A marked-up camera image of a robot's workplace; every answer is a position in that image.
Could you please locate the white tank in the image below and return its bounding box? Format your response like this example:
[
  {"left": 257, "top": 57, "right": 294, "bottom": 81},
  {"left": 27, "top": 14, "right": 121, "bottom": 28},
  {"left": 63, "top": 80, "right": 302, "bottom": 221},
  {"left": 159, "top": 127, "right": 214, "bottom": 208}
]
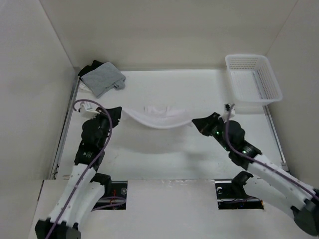
[
  {"left": 122, "top": 106, "right": 192, "bottom": 129},
  {"left": 79, "top": 83, "right": 92, "bottom": 93}
]

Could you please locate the white plastic basket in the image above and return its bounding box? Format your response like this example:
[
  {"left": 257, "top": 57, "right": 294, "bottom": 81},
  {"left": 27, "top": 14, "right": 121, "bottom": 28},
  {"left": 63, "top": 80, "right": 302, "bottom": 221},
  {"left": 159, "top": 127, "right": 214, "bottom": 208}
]
[{"left": 225, "top": 54, "right": 283, "bottom": 107}]

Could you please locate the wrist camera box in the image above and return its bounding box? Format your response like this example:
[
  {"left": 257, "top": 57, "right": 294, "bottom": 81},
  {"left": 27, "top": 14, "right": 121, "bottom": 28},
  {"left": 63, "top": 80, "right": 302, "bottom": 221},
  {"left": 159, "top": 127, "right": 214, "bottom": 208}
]
[
  {"left": 79, "top": 102, "right": 99, "bottom": 119},
  {"left": 222, "top": 104, "right": 235, "bottom": 121}
]

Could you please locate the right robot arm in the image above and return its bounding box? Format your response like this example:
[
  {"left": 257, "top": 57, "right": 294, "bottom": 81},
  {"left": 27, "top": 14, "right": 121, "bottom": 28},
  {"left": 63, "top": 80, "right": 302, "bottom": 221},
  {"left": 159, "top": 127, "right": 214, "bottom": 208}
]
[{"left": 192, "top": 113, "right": 319, "bottom": 237}]

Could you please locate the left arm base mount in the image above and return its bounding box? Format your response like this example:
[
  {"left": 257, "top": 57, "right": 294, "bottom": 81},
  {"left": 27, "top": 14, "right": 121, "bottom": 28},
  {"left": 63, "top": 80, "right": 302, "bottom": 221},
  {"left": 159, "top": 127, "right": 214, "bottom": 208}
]
[{"left": 93, "top": 181, "right": 128, "bottom": 211}]

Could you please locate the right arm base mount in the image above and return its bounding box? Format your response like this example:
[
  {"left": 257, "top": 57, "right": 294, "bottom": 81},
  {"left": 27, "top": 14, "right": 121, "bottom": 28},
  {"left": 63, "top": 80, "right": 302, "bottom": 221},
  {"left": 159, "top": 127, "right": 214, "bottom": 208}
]
[{"left": 215, "top": 171, "right": 264, "bottom": 210}]

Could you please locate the folded grey tank top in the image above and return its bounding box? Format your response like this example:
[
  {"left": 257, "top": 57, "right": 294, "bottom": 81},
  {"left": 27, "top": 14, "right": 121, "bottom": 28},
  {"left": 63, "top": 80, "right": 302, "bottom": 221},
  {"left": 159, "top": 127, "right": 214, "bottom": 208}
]
[{"left": 79, "top": 62, "right": 126, "bottom": 98}]

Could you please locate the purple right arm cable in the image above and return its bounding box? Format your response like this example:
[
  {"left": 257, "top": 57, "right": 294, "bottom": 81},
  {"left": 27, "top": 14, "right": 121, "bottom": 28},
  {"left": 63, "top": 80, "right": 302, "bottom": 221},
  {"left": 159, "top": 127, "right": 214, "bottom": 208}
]
[{"left": 223, "top": 104, "right": 319, "bottom": 201}]

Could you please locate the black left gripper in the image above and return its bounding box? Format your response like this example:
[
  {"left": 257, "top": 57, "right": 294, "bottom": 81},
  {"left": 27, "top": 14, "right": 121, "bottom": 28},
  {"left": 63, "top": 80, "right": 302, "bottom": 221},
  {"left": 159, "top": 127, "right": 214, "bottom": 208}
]
[{"left": 91, "top": 107, "right": 122, "bottom": 148}]

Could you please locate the folded white tank top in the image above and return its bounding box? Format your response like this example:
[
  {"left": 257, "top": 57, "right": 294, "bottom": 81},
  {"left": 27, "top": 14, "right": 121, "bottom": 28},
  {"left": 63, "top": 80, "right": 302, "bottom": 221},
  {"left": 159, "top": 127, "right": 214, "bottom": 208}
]
[{"left": 79, "top": 83, "right": 92, "bottom": 93}]

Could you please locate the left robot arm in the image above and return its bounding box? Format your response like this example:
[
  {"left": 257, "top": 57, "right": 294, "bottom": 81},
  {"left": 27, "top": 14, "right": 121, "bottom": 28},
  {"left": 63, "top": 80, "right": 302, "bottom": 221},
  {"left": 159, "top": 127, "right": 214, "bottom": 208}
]
[{"left": 35, "top": 107, "right": 122, "bottom": 239}]

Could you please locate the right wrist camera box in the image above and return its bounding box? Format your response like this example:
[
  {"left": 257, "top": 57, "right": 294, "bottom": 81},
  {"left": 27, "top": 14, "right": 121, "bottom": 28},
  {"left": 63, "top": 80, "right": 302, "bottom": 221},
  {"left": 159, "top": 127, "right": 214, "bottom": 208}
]
[{"left": 222, "top": 104, "right": 235, "bottom": 121}]

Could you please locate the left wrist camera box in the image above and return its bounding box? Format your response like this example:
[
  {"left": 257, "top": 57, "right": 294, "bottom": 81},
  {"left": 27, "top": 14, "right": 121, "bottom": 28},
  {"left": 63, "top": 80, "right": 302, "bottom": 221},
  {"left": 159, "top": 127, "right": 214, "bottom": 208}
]
[{"left": 79, "top": 102, "right": 99, "bottom": 119}]

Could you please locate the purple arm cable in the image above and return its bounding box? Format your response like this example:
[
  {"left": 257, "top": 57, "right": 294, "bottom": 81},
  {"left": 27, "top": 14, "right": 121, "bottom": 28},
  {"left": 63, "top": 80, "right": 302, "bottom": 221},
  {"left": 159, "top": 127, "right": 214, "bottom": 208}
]
[
  {"left": 223, "top": 104, "right": 319, "bottom": 201},
  {"left": 44, "top": 99, "right": 116, "bottom": 239}
]

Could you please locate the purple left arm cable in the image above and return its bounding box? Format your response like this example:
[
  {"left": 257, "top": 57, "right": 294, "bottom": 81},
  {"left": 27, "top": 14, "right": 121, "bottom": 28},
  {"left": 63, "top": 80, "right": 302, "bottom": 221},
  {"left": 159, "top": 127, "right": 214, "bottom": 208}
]
[{"left": 44, "top": 99, "right": 116, "bottom": 239}]

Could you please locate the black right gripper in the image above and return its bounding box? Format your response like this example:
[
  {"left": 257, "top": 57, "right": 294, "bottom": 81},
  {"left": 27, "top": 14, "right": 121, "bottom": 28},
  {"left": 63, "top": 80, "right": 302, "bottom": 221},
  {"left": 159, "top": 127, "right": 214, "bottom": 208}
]
[{"left": 192, "top": 112, "right": 232, "bottom": 151}]

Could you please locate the folded black tank top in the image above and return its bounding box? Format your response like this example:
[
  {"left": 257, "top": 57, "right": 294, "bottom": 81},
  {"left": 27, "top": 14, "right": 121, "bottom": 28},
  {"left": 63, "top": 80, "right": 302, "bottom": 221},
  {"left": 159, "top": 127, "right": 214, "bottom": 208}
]
[{"left": 78, "top": 60, "right": 104, "bottom": 78}]

